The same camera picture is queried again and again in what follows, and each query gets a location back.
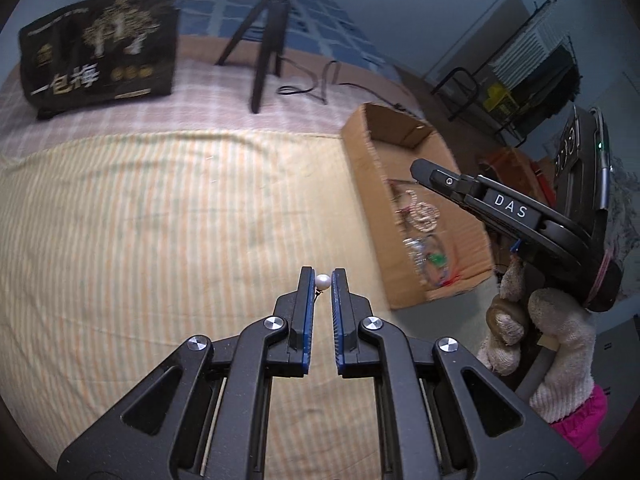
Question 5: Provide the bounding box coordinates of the small pearl earring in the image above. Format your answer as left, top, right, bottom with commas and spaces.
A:
314, 273, 332, 300

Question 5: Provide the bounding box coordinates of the green jade pendant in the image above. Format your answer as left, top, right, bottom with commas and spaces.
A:
428, 252, 447, 268

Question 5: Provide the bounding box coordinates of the blue patterned blanket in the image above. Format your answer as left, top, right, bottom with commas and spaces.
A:
177, 0, 400, 82

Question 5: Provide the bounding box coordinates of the striped yellow cloth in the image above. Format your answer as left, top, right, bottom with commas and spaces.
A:
1, 131, 388, 465

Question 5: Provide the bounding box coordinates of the black tripod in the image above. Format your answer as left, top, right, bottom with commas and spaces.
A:
216, 0, 292, 114

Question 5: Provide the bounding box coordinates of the black clothes rack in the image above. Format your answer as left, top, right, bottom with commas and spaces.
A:
431, 0, 582, 145

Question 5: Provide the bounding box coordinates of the cardboard box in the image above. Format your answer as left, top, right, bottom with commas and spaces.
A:
341, 103, 494, 309

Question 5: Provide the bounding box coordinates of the black cable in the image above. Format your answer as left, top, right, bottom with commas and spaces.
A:
275, 56, 417, 111

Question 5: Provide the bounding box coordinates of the yellow box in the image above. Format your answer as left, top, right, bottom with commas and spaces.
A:
483, 82, 518, 115

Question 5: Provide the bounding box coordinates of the white knit gloved hand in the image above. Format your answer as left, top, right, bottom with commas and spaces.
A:
477, 256, 596, 422

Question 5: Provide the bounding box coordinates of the black printed bag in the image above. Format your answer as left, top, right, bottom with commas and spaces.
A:
18, 0, 179, 120

